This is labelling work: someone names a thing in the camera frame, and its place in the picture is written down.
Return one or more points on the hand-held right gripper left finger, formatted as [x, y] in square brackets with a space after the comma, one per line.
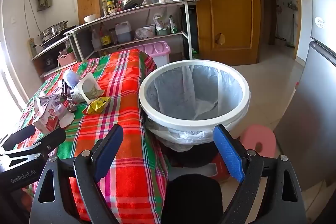
[110, 153]

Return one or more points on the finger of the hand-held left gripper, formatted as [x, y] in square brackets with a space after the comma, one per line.
[18, 136]
[53, 138]

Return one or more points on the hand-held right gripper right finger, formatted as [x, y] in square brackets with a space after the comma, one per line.
[228, 153]

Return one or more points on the pink milk carton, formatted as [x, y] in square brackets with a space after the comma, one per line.
[47, 116]

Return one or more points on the purple snack wrapper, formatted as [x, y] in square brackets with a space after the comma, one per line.
[67, 94]

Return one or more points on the white yogurt cup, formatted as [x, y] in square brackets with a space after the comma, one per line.
[84, 88]

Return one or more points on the lavender white drink carton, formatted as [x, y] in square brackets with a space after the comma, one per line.
[71, 77]

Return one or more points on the red box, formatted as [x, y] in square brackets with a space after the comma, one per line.
[220, 171]

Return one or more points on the pink plastic stool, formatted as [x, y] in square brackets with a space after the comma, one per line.
[262, 134]

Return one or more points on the red green plaid tablecloth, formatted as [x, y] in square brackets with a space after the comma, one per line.
[126, 113]

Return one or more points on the yellow snack wrapper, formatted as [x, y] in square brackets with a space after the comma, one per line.
[97, 106]

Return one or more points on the black appliance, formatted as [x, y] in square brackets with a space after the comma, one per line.
[50, 61]

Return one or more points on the pink plastic basket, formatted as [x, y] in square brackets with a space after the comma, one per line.
[67, 60]

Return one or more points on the yellow power strip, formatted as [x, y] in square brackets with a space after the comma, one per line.
[32, 47]

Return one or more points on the low white shelf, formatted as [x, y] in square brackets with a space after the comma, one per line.
[52, 47]

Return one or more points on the silver refrigerator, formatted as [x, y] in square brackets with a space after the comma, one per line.
[315, 108]

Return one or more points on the black induction cooker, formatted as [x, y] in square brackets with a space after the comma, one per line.
[55, 40]

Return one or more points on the clear plastic bottle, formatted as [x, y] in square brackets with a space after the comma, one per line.
[95, 40]

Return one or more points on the steel steamer pot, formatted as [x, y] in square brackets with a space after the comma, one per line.
[52, 29]

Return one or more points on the yellow label oil bottle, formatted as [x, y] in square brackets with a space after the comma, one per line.
[105, 39]

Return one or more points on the pink lidded storage bin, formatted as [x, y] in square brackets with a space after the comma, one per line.
[155, 48]

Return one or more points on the yellow door ornament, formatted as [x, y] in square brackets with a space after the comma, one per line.
[220, 39]

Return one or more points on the glass jar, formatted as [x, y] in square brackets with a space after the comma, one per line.
[113, 36]

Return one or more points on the white plastic jug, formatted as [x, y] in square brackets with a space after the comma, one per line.
[123, 33]

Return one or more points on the white bowl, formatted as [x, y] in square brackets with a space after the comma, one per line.
[89, 18]

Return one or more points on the green bowl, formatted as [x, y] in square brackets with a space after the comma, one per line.
[162, 32]

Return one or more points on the wooden door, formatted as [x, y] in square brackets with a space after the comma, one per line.
[231, 16]

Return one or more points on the tall white shelf rack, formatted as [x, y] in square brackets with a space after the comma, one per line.
[139, 18]

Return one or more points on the clear seasoning bottle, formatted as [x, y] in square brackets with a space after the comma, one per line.
[104, 10]

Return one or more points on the green white pouch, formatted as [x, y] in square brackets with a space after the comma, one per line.
[173, 24]

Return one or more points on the wooden cutting board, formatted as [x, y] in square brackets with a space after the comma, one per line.
[89, 3]

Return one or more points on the bundle of plastic bags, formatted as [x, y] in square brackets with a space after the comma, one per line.
[161, 20]

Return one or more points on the yellow label sauce bottle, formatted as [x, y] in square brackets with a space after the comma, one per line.
[109, 5]

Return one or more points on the dark sauce bottle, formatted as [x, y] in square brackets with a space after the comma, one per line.
[115, 1]

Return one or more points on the steel frying pan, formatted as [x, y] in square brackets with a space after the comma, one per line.
[132, 1]

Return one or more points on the wooden door frame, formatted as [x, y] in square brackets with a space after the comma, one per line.
[265, 3]

